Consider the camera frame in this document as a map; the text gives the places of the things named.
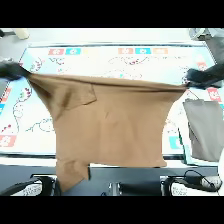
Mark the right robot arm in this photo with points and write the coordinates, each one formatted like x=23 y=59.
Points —
x=204 y=77

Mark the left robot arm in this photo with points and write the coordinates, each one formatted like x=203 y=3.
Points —
x=10 y=70

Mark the brown T-shirt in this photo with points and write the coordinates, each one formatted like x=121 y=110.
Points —
x=113 y=126

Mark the grey garment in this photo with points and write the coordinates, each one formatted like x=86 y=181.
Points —
x=206 y=130

